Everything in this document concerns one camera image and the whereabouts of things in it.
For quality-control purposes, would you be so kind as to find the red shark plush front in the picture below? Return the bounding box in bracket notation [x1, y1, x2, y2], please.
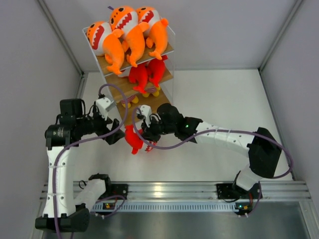
[125, 124, 157, 155]

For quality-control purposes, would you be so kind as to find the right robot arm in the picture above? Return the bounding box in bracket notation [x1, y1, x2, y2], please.
[137, 103, 282, 198]

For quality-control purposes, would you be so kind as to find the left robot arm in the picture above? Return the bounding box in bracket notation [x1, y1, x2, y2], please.
[35, 96, 125, 234]

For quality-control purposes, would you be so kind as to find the white slotted cable duct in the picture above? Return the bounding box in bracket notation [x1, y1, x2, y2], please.
[91, 202, 239, 213]

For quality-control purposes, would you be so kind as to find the red shark plush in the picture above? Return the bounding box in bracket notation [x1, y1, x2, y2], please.
[125, 124, 157, 155]
[146, 55, 168, 88]
[118, 63, 148, 94]

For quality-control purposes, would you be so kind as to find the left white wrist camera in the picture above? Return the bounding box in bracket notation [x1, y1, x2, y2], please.
[95, 96, 116, 121]

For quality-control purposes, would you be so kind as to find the striped yellow-footed plush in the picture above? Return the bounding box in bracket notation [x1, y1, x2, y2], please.
[142, 86, 161, 98]
[120, 95, 139, 109]

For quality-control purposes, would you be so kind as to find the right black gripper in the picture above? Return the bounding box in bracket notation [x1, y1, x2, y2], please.
[140, 115, 176, 144]

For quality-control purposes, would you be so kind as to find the striped yellow-footed plush left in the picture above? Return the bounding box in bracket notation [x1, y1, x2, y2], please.
[120, 95, 139, 109]

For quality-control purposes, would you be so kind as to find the aluminium mounting rail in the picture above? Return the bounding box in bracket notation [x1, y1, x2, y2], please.
[39, 181, 312, 200]

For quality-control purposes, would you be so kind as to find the large orange shark plush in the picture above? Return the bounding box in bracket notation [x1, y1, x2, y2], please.
[109, 5, 149, 67]

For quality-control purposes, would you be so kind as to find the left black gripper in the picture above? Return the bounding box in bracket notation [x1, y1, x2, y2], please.
[76, 106, 125, 144]

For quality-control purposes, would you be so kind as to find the white wire wooden shelf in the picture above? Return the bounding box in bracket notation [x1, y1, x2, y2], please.
[93, 28, 175, 125]

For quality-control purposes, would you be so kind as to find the striped yellow-footed plush right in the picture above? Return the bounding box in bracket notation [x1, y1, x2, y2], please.
[142, 86, 161, 98]

